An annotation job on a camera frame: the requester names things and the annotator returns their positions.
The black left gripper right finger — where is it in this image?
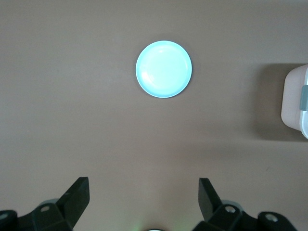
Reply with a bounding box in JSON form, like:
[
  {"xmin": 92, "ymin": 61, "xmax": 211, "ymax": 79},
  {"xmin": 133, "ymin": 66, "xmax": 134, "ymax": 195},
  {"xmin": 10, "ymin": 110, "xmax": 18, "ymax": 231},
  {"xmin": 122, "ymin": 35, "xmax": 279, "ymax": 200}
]
[{"xmin": 192, "ymin": 178, "xmax": 298, "ymax": 231}]

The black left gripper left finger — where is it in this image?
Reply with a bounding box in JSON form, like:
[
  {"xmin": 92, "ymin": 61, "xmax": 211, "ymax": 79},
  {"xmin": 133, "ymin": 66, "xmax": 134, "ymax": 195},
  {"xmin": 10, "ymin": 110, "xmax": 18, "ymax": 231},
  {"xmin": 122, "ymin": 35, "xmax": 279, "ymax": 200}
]
[{"xmin": 0, "ymin": 177, "xmax": 90, "ymax": 231}]

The white lidded storage box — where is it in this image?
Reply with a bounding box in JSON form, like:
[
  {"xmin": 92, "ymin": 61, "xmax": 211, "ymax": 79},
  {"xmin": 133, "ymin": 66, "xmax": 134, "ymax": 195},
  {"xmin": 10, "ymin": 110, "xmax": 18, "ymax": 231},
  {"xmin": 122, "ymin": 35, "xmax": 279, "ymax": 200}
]
[{"xmin": 280, "ymin": 64, "xmax": 308, "ymax": 140}]

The brown table mat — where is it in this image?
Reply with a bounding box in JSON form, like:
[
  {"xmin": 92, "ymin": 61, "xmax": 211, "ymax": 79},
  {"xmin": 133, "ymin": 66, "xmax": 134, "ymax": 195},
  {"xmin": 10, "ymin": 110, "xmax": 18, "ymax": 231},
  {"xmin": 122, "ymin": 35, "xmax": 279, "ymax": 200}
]
[{"xmin": 0, "ymin": 0, "xmax": 308, "ymax": 231}]

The light blue round plate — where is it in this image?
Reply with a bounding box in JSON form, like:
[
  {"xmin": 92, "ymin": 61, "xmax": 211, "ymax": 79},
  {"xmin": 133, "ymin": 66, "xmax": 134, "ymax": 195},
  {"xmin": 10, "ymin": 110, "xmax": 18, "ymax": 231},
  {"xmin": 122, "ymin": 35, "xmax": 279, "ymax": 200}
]
[{"xmin": 134, "ymin": 40, "xmax": 193, "ymax": 99}]

